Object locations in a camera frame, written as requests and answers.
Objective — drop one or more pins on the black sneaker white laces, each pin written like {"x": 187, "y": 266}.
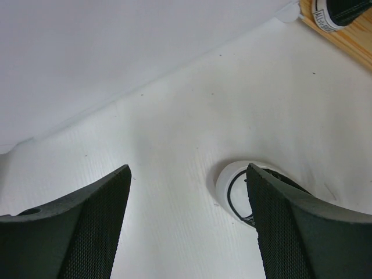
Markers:
{"x": 232, "y": 191}

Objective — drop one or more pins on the white cabinet door panel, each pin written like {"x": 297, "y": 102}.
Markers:
{"x": 60, "y": 59}

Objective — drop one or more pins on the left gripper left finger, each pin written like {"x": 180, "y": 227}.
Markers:
{"x": 75, "y": 236}

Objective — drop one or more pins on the wooden shoe cabinet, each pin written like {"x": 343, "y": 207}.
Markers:
{"x": 354, "y": 39}

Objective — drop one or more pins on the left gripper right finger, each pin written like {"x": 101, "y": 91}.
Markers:
{"x": 301, "y": 236}

